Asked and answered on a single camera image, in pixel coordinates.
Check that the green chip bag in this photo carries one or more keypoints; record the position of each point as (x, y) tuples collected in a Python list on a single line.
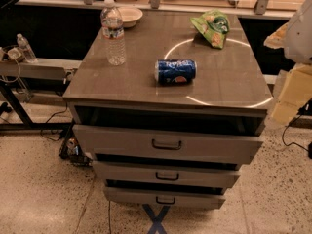
[(214, 26)]

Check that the grey drawer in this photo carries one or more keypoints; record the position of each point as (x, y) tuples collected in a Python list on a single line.
[(167, 145), (131, 172), (164, 198)]

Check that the blue tape cross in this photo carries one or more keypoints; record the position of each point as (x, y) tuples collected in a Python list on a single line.
[(156, 219)]

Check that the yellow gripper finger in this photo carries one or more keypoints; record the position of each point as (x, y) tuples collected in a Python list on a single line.
[(296, 92), (277, 39)]

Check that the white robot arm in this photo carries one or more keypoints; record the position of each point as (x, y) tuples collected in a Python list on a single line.
[(295, 37)]

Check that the white bowl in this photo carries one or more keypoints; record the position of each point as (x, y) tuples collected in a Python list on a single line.
[(130, 16)]

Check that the grey bottom drawer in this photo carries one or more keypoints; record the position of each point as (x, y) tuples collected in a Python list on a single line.
[(164, 198)]

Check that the grey side bench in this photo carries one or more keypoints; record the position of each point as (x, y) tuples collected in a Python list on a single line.
[(44, 68)]

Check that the clear plastic water bottle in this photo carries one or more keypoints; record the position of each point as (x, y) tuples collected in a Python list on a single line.
[(113, 33)]

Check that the grey top drawer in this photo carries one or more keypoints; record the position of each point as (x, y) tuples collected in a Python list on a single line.
[(167, 145)]

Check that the blue Pepsi can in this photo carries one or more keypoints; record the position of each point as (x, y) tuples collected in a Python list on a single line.
[(173, 71)]

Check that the grey drawer cabinet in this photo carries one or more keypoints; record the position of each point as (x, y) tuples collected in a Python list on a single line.
[(228, 96)]

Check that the small water bottle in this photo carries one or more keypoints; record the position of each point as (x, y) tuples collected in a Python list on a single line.
[(26, 49)]

